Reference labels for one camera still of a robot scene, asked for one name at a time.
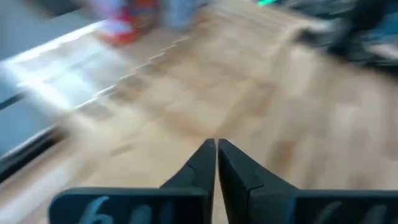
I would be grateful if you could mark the wooden slatted shelf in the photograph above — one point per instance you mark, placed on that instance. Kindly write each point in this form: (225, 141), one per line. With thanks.
(192, 77)

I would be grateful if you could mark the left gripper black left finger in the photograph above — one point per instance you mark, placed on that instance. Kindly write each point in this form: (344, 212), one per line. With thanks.
(140, 205)

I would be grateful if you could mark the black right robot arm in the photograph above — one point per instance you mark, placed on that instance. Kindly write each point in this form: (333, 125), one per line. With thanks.
(354, 34)

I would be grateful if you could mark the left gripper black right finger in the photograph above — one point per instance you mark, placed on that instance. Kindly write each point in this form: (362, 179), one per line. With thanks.
(280, 205)

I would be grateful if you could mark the red Froot Loops cereal box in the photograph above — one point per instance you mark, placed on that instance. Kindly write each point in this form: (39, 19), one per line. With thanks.
(130, 28)

